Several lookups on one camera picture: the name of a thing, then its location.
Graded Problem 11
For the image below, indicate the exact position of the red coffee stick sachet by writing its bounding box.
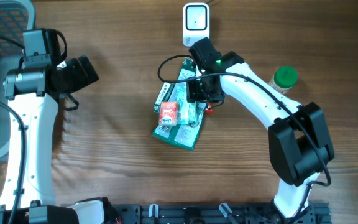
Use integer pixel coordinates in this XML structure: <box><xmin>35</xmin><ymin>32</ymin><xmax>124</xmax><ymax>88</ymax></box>
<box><xmin>204</xmin><ymin>103</ymin><xmax>213</xmax><ymax>114</ymax></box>

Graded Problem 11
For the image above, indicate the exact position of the green 3M sponge pack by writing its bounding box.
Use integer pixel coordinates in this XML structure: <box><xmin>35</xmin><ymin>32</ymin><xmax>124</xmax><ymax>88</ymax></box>
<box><xmin>152</xmin><ymin>56</ymin><xmax>208</xmax><ymax>151</ymax></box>

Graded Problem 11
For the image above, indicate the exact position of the light green tissue pack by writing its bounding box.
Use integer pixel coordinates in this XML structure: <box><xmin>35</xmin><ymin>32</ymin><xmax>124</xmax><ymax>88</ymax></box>
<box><xmin>175</xmin><ymin>83</ymin><xmax>206</xmax><ymax>127</ymax></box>

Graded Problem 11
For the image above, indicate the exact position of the red white snack packet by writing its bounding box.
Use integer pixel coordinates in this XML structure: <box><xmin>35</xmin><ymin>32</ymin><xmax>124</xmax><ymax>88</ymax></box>
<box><xmin>158</xmin><ymin>101</ymin><xmax>178</xmax><ymax>126</ymax></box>

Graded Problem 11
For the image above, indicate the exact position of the green white gum pack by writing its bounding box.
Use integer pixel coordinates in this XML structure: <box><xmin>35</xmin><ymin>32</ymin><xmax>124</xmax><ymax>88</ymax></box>
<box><xmin>154</xmin><ymin>82</ymin><xmax>174</xmax><ymax>113</ymax></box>

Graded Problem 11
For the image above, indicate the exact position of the green lid jar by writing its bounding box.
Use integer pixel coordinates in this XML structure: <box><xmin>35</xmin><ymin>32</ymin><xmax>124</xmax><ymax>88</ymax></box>
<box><xmin>268</xmin><ymin>66</ymin><xmax>298</xmax><ymax>95</ymax></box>

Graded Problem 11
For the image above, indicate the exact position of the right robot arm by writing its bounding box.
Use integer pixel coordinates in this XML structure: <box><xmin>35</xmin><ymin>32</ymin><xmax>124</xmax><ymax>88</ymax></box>
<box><xmin>188</xmin><ymin>48</ymin><xmax>334</xmax><ymax>223</ymax></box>

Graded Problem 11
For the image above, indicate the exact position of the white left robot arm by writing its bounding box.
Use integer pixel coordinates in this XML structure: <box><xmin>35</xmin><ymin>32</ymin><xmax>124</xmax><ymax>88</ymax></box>
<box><xmin>0</xmin><ymin>55</ymin><xmax>106</xmax><ymax>223</ymax></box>

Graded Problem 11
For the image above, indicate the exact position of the white barcode scanner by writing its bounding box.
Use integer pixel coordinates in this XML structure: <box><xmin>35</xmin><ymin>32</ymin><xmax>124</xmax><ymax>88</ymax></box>
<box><xmin>183</xmin><ymin>2</ymin><xmax>210</xmax><ymax>47</ymax></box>

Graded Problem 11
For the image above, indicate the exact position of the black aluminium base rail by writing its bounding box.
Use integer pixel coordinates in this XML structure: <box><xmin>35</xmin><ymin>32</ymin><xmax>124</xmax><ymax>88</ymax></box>
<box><xmin>105</xmin><ymin>202</ymin><xmax>332</xmax><ymax>224</ymax></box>

